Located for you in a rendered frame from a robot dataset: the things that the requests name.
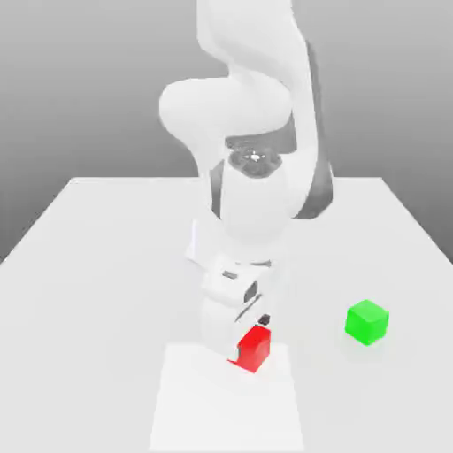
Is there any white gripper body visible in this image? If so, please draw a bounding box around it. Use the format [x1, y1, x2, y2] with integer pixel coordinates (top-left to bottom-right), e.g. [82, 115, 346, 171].
[199, 292, 274, 359]

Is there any small red cube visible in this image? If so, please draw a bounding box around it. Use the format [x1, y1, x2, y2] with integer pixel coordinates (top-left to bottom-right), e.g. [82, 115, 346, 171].
[226, 324, 273, 375]

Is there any small green cube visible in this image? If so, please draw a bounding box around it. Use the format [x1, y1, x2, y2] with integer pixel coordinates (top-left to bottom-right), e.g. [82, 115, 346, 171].
[344, 299, 390, 347]

